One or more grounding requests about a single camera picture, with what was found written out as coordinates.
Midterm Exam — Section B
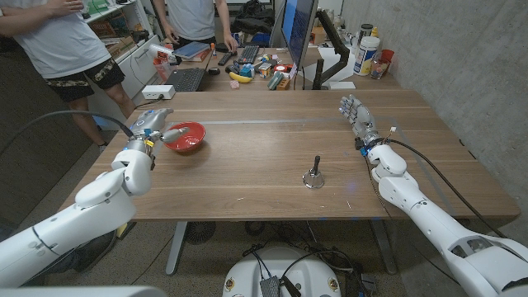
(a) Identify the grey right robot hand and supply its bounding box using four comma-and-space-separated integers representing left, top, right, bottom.
338, 94, 383, 149

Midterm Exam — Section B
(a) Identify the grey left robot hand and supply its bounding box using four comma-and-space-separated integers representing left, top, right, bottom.
125, 107, 191, 154

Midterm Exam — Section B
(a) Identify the red bowl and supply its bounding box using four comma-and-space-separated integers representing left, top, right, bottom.
163, 121, 206, 153

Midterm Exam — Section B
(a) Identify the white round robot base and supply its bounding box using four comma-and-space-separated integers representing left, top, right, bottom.
222, 246, 342, 297

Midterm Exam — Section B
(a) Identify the white power adapter box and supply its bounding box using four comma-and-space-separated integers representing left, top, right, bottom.
141, 84, 177, 101

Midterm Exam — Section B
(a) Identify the glass jar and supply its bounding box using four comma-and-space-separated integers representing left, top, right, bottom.
370, 55, 391, 80

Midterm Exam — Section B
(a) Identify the white cabinet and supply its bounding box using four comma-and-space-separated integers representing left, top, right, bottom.
84, 0, 166, 133

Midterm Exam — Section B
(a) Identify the black keyboard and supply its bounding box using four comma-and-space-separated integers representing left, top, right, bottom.
237, 45, 261, 65
164, 43, 216, 92

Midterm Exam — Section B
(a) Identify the white canister blue label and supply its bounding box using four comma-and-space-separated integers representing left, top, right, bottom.
353, 35, 381, 77

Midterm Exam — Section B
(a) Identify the white paper sheet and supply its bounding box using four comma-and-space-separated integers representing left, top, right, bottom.
317, 46, 360, 83

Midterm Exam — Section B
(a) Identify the red cup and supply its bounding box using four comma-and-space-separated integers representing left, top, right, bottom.
379, 49, 395, 73

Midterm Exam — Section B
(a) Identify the white red plastic bag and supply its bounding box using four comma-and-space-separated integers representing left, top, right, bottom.
148, 43, 182, 83

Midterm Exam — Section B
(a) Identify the red book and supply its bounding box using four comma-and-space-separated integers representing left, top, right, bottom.
181, 51, 212, 63

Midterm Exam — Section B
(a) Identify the dark lidded bottle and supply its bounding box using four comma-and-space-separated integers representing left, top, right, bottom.
357, 23, 375, 45

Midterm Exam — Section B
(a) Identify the cardboard box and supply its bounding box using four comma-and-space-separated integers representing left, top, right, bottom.
309, 26, 327, 45

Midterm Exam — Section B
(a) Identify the grey green block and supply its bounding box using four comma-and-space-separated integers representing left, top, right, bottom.
266, 71, 285, 91

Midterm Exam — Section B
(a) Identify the black computer monitor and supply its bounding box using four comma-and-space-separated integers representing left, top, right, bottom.
280, 0, 319, 69

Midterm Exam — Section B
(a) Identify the black round floor fan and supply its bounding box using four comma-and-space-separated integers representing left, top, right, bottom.
185, 221, 216, 246

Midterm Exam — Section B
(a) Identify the person in light t-shirt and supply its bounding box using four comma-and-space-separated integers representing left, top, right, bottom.
153, 0, 239, 54

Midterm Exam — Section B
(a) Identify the grey table leg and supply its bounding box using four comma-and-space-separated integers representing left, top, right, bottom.
370, 218, 399, 276
165, 221, 189, 276

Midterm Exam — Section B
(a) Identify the person in camouflage shorts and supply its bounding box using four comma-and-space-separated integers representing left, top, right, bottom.
0, 0, 137, 152

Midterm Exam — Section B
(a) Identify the blue crate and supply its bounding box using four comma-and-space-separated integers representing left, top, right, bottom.
237, 31, 271, 47

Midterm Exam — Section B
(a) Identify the black backpack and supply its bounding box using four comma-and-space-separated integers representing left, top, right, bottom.
229, 0, 276, 36

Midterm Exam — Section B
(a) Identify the silver ring bell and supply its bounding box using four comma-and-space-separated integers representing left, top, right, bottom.
302, 154, 326, 190

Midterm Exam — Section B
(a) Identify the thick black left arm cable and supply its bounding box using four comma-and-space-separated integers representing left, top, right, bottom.
0, 109, 135, 156

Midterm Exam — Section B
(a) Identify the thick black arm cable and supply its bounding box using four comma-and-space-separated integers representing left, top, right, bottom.
0, 109, 135, 156
387, 138, 508, 240

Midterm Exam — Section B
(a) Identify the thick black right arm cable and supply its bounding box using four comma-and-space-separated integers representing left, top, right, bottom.
387, 138, 508, 240

